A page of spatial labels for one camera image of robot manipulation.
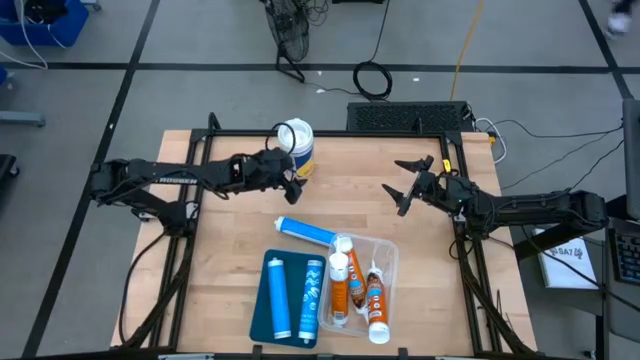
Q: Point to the black perforated computer case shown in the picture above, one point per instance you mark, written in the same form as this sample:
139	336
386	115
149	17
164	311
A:
410	117

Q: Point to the orange sealant tube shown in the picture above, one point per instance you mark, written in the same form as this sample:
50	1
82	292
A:
377	305
339	300
356	280

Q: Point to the teal plastic bin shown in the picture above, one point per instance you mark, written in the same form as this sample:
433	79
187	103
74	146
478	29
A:
295	300

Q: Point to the black diagonal desk strut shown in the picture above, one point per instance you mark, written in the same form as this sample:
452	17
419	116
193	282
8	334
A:
550	240

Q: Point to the clear plastic bin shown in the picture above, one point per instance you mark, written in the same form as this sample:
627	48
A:
390	280

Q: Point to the grey monitor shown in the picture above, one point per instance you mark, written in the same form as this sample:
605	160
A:
632	160

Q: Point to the white paper sheet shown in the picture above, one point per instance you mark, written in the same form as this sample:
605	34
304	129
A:
570	265

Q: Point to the blue storage crate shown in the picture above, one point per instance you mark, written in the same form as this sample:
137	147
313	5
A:
50	30

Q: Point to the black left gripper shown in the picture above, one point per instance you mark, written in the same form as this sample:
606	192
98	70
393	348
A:
260	172

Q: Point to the grey floor bar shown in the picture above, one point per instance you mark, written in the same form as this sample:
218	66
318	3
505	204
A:
20	119

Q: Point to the white blue wipes canister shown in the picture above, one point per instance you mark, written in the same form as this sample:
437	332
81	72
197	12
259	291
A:
302	150

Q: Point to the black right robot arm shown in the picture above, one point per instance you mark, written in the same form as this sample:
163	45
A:
530	207

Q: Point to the blue silicone sealant tube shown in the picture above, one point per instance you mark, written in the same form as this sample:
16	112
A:
307	231
279	300
310	300

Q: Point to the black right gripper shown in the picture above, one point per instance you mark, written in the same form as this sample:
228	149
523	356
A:
445	192

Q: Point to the black keyboard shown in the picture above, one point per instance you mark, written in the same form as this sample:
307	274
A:
627	255

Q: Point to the black aluminium table frame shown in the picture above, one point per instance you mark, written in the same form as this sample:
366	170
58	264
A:
350	133

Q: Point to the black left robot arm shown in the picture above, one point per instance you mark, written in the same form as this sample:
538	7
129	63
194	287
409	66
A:
150	175

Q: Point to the grey side desk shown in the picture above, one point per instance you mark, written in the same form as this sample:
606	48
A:
622	310

